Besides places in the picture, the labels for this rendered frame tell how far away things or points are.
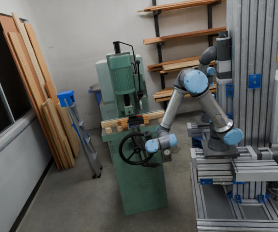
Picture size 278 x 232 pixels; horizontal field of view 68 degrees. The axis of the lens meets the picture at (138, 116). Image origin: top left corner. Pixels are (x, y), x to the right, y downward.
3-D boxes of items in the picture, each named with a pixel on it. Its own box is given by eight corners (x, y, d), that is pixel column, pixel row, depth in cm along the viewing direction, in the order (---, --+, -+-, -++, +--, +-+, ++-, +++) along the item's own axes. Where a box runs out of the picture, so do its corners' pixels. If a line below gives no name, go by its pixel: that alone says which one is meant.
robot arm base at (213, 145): (227, 140, 152) (227, 128, 148) (233, 151, 138) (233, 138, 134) (206, 141, 155) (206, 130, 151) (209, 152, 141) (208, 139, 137)
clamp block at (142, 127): (129, 138, 167) (127, 129, 164) (127, 132, 179) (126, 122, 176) (147, 135, 168) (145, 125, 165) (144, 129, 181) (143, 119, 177)
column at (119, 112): (119, 127, 210) (105, 55, 185) (118, 120, 231) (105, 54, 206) (141, 123, 212) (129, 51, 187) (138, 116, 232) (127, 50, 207)
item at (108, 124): (102, 128, 189) (100, 123, 188) (102, 127, 191) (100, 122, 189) (165, 116, 194) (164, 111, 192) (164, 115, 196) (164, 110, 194)
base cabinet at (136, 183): (124, 216, 204) (110, 154, 179) (121, 180, 258) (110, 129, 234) (168, 206, 207) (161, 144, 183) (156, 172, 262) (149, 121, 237)
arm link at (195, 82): (235, 130, 136) (191, 63, 118) (248, 139, 122) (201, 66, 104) (219, 140, 138) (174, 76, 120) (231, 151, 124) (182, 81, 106)
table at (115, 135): (102, 147, 166) (100, 141, 164) (103, 132, 195) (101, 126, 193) (174, 133, 171) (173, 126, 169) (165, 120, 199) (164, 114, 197)
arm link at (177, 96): (178, 63, 128) (150, 132, 142) (183, 65, 118) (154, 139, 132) (194, 69, 131) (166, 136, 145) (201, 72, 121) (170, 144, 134)
